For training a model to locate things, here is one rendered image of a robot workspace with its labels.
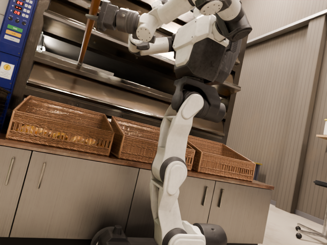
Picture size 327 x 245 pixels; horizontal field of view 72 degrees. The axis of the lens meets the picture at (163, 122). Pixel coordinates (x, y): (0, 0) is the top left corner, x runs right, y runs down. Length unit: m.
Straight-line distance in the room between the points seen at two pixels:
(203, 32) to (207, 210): 1.21
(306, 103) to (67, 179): 4.34
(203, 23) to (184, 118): 0.45
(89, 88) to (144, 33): 1.07
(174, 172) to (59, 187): 0.66
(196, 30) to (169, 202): 0.82
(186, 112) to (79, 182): 0.73
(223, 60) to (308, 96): 3.82
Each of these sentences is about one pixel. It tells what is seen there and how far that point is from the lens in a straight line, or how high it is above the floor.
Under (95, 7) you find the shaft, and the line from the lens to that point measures 0.99.
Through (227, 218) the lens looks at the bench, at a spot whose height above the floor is 0.28.
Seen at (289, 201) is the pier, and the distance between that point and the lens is 4.80.
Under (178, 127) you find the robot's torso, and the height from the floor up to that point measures 0.83.
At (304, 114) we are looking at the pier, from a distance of 4.87.
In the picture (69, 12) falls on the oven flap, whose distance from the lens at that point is 2.07.
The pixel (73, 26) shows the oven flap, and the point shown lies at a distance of 1.87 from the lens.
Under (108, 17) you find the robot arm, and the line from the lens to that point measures 1.02.
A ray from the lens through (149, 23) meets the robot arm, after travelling 0.96.
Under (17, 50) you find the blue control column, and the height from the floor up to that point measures 1.13.
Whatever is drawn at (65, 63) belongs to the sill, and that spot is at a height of 1.16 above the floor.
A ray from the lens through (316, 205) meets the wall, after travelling 4.70.
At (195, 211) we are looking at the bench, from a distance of 1.73.
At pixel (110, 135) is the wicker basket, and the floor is 0.71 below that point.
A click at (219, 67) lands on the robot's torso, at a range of 1.19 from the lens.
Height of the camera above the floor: 0.75
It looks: 4 degrees up
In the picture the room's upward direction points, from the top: 13 degrees clockwise
